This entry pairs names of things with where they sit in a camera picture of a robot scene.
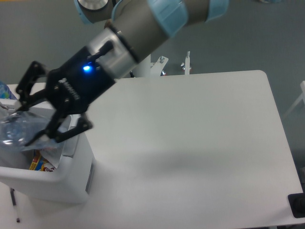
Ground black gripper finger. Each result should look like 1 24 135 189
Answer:
15 61 51 112
23 109 93 147

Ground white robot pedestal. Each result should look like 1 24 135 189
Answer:
130 55 151 78

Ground crushed clear plastic bottle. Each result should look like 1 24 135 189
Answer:
0 112 62 153

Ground blue water bottle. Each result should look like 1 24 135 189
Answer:
0 81 17 100

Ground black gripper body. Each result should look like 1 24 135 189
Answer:
45 46 115 115

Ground black device at table edge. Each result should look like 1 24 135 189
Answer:
288 193 305 219

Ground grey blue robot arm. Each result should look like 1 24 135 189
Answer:
16 0 229 146

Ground black pen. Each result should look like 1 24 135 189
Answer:
10 188 20 223

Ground white frame at right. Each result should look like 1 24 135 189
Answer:
282 81 305 119

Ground colourful snack package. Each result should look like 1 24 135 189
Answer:
29 150 56 172

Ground clear plastic wrapper bag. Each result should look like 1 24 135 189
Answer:
39 142 64 168

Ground white trash can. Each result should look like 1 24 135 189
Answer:
0 99 95 203

